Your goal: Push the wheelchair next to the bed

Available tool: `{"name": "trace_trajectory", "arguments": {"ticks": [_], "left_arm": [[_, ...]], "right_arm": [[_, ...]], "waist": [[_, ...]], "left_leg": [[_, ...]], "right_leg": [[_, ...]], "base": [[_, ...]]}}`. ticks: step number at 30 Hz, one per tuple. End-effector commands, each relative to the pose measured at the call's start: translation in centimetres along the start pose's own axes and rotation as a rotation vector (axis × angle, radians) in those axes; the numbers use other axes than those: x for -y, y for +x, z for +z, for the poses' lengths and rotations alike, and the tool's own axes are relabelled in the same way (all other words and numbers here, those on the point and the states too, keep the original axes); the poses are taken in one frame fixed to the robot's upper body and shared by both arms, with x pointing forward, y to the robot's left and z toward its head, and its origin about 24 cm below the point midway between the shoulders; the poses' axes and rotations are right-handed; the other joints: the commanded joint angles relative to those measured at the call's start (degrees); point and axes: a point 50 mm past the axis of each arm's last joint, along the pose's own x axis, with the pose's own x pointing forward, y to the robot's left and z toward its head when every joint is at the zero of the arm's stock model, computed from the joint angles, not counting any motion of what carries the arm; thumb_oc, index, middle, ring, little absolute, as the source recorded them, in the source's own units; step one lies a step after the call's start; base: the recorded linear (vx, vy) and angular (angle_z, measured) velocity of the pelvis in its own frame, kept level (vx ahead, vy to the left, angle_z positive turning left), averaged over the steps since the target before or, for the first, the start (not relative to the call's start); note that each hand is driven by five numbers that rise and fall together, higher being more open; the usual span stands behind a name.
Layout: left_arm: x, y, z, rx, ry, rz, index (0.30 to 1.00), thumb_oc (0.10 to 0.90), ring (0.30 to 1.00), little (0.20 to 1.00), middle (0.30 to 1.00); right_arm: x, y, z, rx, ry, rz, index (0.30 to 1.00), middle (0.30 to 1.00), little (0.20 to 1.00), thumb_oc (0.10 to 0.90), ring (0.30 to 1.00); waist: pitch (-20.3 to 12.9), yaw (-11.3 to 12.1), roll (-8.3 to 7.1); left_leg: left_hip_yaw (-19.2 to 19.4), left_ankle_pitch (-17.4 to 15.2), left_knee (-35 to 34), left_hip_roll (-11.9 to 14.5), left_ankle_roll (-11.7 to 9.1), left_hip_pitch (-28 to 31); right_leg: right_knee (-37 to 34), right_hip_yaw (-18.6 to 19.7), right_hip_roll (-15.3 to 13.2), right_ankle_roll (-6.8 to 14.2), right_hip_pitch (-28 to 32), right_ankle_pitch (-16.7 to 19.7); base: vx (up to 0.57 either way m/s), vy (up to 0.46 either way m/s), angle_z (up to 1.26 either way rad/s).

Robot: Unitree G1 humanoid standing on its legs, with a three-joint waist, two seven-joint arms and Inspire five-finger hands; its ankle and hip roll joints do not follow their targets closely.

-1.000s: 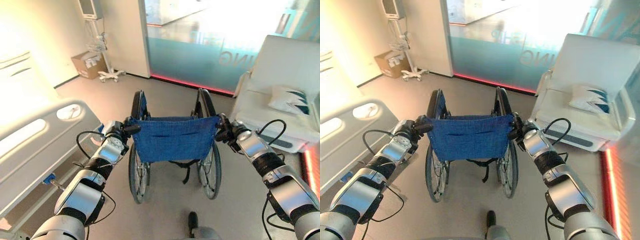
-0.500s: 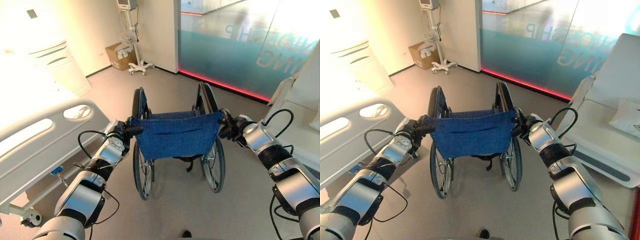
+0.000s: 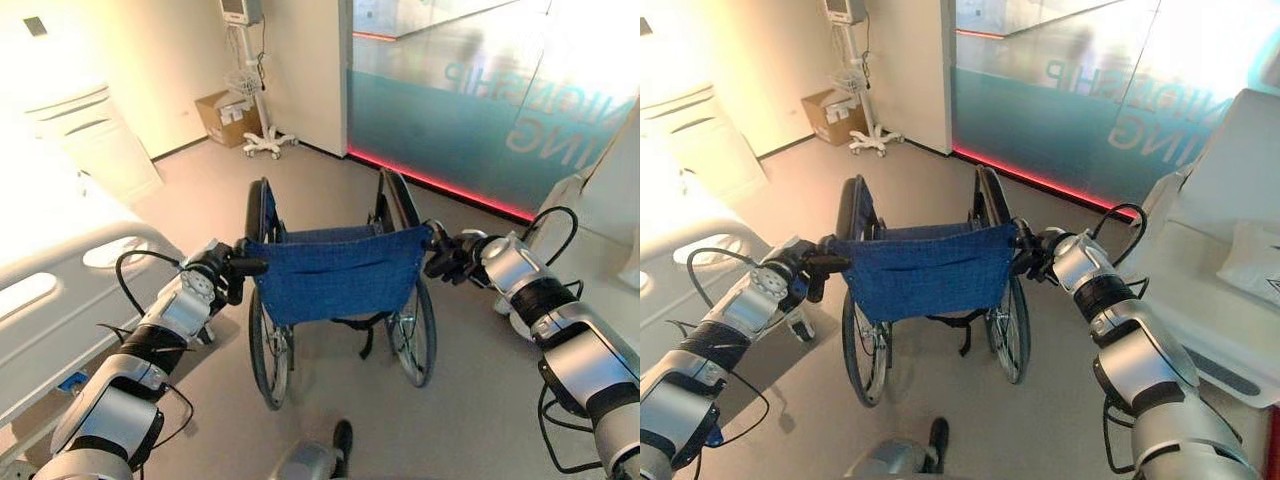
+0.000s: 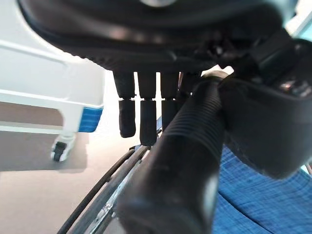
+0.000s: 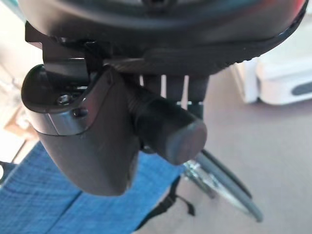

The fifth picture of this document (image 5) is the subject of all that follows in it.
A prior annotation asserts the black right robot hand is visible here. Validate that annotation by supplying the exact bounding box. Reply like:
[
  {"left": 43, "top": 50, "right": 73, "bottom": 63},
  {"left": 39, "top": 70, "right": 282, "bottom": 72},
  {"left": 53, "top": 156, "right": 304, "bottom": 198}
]
[{"left": 18, "top": 0, "right": 309, "bottom": 196}]

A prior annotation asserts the white bed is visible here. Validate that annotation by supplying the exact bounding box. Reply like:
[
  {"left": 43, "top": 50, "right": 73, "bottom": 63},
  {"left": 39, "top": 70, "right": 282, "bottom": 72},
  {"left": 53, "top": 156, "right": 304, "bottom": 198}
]
[{"left": 230, "top": 51, "right": 312, "bottom": 106}]

